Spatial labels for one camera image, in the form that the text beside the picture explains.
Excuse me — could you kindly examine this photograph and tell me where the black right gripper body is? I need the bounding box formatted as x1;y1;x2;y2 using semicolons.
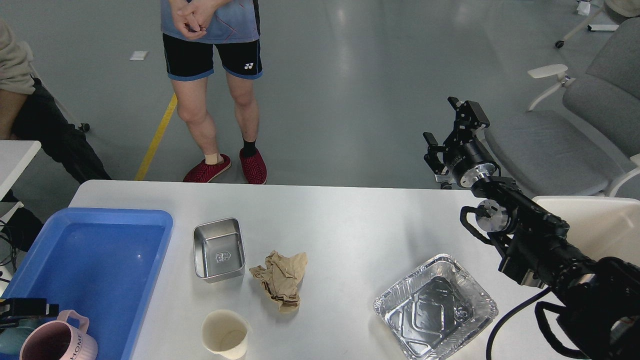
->
423;131;501;189

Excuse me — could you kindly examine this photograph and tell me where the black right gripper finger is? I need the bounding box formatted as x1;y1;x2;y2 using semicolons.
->
422;131;446;153
447;96;490;133

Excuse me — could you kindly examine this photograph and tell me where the pink plastic mug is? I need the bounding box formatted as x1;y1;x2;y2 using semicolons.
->
19;309;99;360

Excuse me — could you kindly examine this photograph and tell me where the square stainless steel tray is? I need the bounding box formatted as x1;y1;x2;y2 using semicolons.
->
193;218;246;284

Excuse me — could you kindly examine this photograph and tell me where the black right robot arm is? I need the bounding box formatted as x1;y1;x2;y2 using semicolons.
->
423;96;640;360

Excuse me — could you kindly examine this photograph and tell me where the blue plastic bin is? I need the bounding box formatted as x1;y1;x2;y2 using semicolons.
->
3;207;173;360

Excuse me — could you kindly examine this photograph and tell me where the white chair base far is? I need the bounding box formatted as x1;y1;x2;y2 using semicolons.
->
553;0;625;49

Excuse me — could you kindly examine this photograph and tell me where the grey office chair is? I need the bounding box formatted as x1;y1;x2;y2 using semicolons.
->
475;17;639;197

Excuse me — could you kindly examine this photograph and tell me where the white side table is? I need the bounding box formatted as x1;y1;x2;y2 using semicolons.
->
0;140;42;199

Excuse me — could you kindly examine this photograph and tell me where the cream waste bin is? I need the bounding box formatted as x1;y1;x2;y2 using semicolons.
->
533;195;640;265

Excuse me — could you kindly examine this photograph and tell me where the aluminium foil tray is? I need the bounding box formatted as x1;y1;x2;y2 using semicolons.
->
373;253;499;360

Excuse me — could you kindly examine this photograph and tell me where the seated person at left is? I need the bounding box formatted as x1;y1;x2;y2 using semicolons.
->
0;20;110;183

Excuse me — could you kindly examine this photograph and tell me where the crumpled brown paper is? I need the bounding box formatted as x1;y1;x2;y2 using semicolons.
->
249;250;308;313

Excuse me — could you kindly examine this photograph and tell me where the cream paper cup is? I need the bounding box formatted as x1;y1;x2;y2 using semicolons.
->
201;309;251;360

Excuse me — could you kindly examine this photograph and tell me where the standing person in shorts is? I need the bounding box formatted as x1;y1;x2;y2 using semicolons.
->
160;0;268;185

